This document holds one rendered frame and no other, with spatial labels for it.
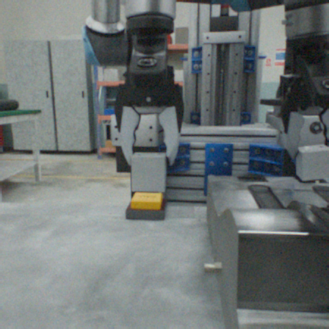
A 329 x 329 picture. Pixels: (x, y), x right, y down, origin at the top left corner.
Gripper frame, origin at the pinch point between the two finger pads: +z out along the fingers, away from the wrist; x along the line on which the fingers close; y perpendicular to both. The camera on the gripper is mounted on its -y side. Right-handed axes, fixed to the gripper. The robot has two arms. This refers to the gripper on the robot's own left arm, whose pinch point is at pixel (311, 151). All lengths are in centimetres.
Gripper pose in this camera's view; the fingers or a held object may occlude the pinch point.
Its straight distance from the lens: 65.4
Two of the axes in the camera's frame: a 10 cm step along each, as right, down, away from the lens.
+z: 1.5, 9.3, 3.4
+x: -9.9, 1.2, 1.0
